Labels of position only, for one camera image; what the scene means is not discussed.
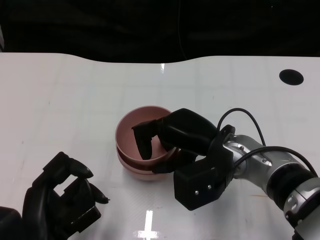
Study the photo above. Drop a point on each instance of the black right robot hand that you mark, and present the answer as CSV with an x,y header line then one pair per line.
x,y
187,132

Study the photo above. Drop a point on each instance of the pink plastic bowl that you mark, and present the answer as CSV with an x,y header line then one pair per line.
x,y
142,177
125,135
130,166

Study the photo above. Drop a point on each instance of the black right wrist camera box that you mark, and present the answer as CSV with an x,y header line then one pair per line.
x,y
197,182

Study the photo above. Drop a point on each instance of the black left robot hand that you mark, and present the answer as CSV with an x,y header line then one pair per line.
x,y
42,207

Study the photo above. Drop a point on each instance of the black backdrop cloth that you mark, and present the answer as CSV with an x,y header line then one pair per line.
x,y
100,25

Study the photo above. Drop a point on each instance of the black round table grommet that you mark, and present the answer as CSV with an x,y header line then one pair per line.
x,y
291,77

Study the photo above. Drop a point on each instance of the grey object at edge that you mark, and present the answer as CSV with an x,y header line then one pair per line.
x,y
2,37

